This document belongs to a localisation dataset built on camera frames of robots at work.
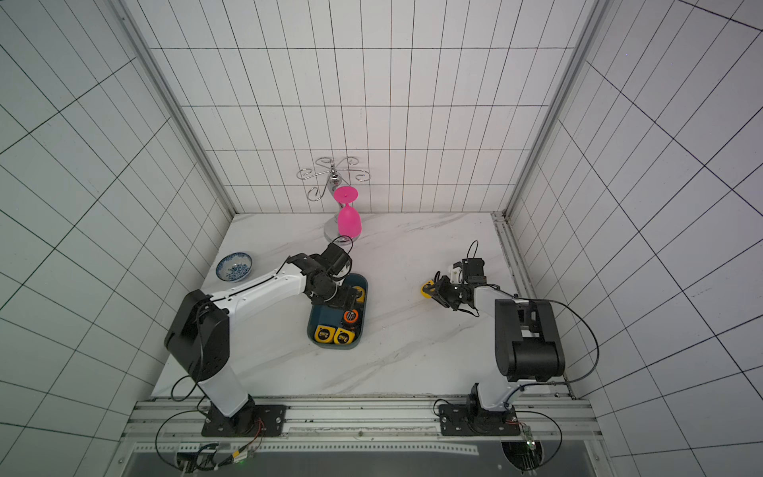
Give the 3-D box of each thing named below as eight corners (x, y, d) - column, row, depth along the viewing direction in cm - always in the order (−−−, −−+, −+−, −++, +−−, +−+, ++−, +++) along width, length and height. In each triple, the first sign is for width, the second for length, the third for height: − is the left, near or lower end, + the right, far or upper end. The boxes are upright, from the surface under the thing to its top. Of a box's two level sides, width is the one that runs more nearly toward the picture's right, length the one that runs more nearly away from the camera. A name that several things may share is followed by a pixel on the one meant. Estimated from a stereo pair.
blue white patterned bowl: (217, 281, 101) (212, 275, 97) (227, 258, 107) (222, 251, 104) (247, 281, 101) (242, 275, 97) (255, 258, 107) (251, 251, 104)
